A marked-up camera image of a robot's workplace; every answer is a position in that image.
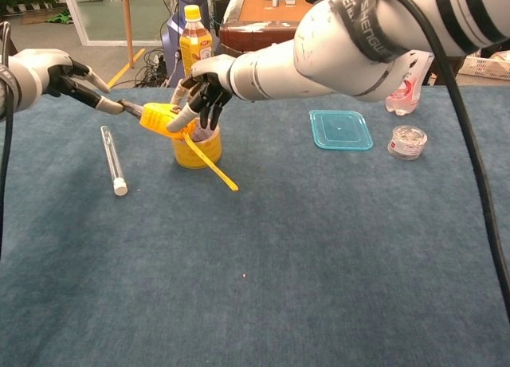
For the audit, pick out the white plastic basket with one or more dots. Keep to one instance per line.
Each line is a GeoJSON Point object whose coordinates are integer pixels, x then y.
{"type": "Point", "coordinates": [488, 66]}

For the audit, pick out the pink white plastic bag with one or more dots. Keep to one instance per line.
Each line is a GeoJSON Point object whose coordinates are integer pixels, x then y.
{"type": "Point", "coordinates": [410, 94]}

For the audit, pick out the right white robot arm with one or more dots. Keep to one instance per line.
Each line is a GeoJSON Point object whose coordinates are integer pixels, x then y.
{"type": "Point", "coordinates": [318, 56]}

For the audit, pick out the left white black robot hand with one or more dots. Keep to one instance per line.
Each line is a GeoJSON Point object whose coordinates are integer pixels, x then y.
{"type": "Point", "coordinates": [40, 70]}

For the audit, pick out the brown wooden mahjong table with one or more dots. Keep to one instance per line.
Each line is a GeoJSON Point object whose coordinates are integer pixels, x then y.
{"type": "Point", "coordinates": [259, 24]}

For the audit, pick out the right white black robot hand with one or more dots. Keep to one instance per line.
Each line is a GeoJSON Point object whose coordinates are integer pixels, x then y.
{"type": "Point", "coordinates": [213, 70]}

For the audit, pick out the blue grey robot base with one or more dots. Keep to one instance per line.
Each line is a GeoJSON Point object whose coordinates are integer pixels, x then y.
{"type": "Point", "coordinates": [173, 44]}

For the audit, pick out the tea bottle with yellow cap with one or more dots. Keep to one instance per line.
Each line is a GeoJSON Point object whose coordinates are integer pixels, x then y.
{"type": "Point", "coordinates": [195, 40]}

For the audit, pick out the orange wooden pole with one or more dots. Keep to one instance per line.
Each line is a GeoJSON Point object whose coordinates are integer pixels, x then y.
{"type": "Point", "coordinates": [128, 24]}

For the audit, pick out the small round clear container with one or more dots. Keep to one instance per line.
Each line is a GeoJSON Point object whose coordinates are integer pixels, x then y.
{"type": "Point", "coordinates": [406, 144]}

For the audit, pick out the yellow tape measure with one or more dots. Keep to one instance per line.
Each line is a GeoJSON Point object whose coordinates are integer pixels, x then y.
{"type": "Point", "coordinates": [157, 118]}

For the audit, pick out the blue felt table mat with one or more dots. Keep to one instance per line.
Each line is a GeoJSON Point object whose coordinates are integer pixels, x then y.
{"type": "Point", "coordinates": [255, 263]}

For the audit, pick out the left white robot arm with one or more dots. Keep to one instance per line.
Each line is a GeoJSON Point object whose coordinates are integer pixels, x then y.
{"type": "Point", "coordinates": [16, 92]}

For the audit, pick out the clear tube with white cap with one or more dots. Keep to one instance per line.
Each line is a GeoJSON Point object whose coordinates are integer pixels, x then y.
{"type": "Point", "coordinates": [113, 160]}

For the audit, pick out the yellow packing tape roll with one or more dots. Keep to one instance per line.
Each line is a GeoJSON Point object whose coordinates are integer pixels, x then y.
{"type": "Point", "coordinates": [199, 152]}

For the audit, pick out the teal plastic container lid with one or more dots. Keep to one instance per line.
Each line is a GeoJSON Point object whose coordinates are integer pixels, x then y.
{"type": "Point", "coordinates": [340, 130]}

